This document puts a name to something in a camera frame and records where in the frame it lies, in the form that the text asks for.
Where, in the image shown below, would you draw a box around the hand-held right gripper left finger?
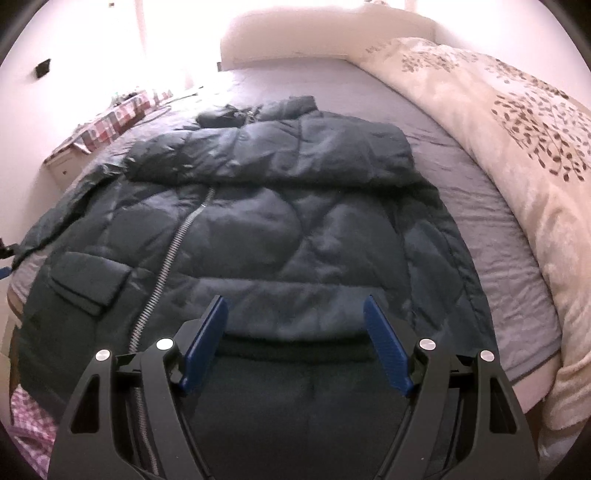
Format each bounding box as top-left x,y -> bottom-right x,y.
46,295 -> 229,480

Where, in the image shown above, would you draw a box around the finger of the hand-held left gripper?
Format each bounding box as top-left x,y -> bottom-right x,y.
0,237 -> 17,280

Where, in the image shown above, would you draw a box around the white nightstand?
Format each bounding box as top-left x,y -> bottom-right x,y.
44,145 -> 80,191

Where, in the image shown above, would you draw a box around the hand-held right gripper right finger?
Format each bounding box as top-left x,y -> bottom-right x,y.
363,295 -> 541,480

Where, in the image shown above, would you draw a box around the cream padded headboard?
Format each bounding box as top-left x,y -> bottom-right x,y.
219,7 -> 439,72

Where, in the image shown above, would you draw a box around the dark green puffer jacket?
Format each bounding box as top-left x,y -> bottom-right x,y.
9,95 -> 499,480

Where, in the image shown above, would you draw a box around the cream leaf print blanket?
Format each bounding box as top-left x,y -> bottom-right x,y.
355,37 -> 591,462

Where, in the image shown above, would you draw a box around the bed with grey sheet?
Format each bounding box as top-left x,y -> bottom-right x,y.
7,58 -> 564,416

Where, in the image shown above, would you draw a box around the person's pink checkered pants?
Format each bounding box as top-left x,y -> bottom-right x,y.
9,385 -> 61,480

